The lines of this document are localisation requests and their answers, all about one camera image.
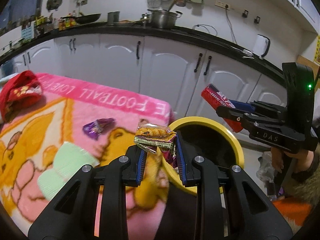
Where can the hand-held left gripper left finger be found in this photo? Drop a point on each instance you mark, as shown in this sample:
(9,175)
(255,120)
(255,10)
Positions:
(142,165)

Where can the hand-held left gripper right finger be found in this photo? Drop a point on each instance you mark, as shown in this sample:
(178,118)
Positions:
(180,162)

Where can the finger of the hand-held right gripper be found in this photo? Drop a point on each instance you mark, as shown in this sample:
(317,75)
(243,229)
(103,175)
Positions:
(242,105)
(230,113)

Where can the red snack packet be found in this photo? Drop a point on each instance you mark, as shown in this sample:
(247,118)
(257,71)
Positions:
(212,96)

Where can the yellow and purple snack wrapper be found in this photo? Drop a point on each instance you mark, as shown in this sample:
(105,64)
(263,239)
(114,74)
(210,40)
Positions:
(155,135)

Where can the yellow bin with black liner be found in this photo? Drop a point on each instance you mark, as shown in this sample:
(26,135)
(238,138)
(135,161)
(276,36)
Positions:
(236,147)

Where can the person's right forearm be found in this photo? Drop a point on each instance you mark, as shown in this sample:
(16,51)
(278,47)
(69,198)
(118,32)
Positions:
(307,177)

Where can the person's right hand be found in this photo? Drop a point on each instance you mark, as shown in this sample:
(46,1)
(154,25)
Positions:
(277,160)

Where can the clear plastic bag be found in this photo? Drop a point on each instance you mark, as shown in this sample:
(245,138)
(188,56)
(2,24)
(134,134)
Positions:
(263,170)

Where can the white electric kettle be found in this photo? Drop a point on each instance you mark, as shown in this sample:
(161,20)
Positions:
(261,46)

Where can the light green cloth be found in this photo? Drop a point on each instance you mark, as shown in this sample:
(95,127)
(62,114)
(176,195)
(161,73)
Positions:
(67,160)

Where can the white kitchen base cabinets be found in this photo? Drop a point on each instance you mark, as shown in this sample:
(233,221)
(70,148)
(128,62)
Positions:
(170,65)

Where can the orange cloth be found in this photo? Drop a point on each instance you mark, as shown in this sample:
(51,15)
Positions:
(292,210)

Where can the pink printed blanket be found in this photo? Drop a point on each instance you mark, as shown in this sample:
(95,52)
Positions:
(75,105)

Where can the steel stockpot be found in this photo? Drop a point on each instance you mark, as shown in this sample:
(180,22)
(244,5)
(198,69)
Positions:
(163,20)

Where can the small steel teapot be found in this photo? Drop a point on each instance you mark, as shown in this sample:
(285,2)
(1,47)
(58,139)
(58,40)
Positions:
(145,17)

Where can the black kitchen countertop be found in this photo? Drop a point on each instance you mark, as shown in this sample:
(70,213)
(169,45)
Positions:
(100,28)

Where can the red flowered cloth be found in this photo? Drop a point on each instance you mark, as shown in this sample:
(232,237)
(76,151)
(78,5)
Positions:
(22,80)

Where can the grey metal mug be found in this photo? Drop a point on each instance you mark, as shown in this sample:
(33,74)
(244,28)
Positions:
(113,18)

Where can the black wok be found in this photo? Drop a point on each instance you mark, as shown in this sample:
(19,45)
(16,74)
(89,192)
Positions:
(87,18)

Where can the row of condiment bottles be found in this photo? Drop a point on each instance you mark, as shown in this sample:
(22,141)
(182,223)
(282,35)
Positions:
(67,22)

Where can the blue plastic container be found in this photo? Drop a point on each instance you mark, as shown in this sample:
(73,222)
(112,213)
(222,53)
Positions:
(7,67)

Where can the light blue paper sheet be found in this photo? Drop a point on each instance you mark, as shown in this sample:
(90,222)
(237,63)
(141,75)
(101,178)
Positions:
(27,32)

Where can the steel pot lid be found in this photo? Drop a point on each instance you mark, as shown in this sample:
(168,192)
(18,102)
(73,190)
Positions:
(53,2)

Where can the black wall hook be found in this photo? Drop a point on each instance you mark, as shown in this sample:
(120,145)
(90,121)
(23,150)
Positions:
(257,19)
(245,13)

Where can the yellow wall sticker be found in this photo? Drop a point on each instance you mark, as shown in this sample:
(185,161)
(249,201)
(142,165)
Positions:
(317,52)

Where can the white wall outlet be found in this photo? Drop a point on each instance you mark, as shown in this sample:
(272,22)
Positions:
(221,4)

